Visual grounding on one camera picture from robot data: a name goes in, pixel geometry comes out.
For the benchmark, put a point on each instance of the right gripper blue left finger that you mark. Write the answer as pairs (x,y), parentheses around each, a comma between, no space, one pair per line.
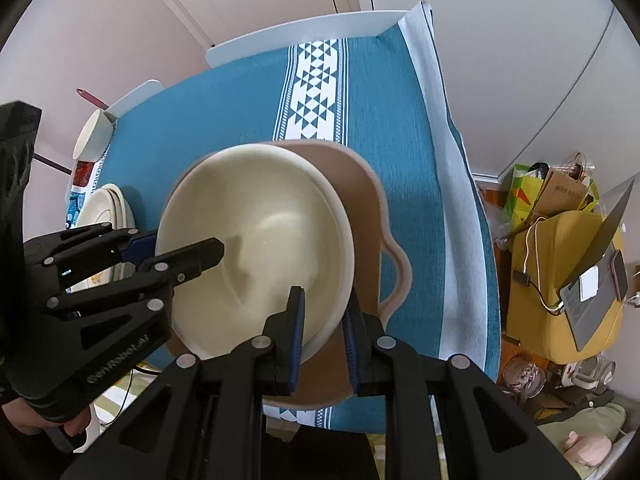
(285,329)

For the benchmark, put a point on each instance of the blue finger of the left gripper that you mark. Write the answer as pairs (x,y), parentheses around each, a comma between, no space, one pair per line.
(139,247)
(181,265)

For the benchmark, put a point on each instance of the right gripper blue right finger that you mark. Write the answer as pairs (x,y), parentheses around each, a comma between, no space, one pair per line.
(361,330)

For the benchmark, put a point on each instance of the white duck pattern plate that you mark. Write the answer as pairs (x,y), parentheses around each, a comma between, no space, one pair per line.
(105,204)

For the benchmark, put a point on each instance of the pink square handled dish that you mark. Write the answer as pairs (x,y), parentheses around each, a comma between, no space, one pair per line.
(383,272)

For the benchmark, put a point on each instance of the white ceramic bowl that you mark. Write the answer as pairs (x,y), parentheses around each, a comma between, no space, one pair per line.
(94,137)

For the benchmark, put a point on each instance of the cream yellow bowl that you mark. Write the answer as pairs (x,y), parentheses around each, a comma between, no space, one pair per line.
(282,225)

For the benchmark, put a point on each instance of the black clothes rack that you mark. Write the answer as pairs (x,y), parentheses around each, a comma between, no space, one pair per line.
(52,164)

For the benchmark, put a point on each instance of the yellow chair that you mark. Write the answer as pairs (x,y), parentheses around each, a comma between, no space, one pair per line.
(543,259)

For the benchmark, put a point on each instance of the grey laptop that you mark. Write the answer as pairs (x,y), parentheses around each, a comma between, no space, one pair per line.
(591,288)

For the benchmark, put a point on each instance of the teal patterned tablecloth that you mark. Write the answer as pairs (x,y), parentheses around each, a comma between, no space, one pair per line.
(362,97)

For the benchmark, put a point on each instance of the white wardrobe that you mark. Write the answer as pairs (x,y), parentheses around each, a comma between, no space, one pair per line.
(531,80)

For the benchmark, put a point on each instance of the pink handled mop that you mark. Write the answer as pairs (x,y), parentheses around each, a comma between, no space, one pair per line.
(90,98)

